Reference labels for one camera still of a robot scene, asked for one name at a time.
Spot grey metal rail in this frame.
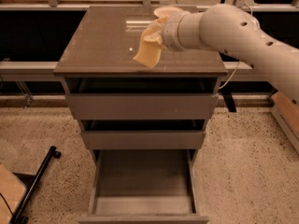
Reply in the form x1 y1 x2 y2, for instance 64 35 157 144
0 62 266 81

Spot grey top drawer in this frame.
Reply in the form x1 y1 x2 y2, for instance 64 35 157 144
66 77 218 120

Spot cardboard box at right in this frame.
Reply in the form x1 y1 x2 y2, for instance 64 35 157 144
271 91 299 154

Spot white power cable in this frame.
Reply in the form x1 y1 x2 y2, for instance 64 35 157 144
218 3 261 91

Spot yellow sponge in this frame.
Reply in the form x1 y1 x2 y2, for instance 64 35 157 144
134 28 162 68

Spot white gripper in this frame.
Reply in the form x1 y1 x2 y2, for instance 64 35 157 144
143 11 188 51

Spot wooden board at left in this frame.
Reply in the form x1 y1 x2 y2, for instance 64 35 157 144
0 164 27 224

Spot grey drawer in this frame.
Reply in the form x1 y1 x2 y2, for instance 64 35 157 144
78 149 209 224
81 119 206 150
66 77 218 120

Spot grey middle drawer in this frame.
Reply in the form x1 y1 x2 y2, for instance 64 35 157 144
81 119 206 150

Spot white ceramic bowl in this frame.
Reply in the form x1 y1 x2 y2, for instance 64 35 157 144
153 6 182 18

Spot black metal stand leg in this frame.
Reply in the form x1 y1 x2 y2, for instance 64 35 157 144
8 146 62 224

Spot grey drawer cabinet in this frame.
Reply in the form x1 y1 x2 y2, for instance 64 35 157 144
53 5 228 224

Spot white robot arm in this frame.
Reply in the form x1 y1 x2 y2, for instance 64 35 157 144
135 4 299 103

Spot grey bottom drawer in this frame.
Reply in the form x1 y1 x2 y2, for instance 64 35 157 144
78 149 209 224

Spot black bracket under rail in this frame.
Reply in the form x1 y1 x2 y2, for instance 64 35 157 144
220 83 236 113

